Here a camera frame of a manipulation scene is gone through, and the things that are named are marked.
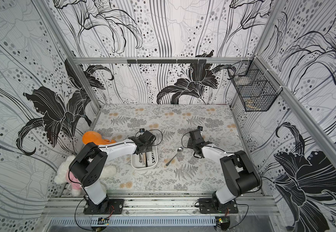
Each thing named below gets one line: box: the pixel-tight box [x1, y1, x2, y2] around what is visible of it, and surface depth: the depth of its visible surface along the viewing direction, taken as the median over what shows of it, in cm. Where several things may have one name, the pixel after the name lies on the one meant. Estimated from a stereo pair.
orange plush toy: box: [82, 130, 117, 146], surface depth 94 cm
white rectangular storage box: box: [131, 140, 159, 169], surface depth 90 cm
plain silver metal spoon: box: [165, 146, 184, 166], surface depth 94 cm
